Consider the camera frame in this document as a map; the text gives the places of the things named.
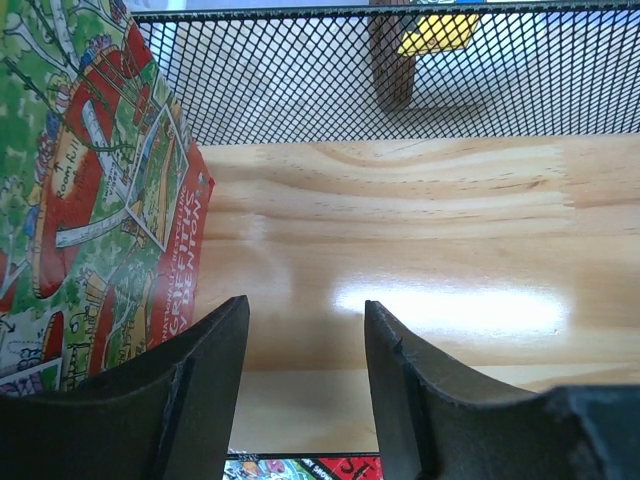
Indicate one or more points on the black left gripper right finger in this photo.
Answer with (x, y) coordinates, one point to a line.
(437, 418)

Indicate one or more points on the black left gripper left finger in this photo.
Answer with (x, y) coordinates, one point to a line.
(166, 414)

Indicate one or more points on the red back cover book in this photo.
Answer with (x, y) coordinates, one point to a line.
(104, 193)

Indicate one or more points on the red treehouse book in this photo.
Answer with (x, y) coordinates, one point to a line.
(349, 466)

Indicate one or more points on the wood and wire shelf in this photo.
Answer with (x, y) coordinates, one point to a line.
(497, 216)

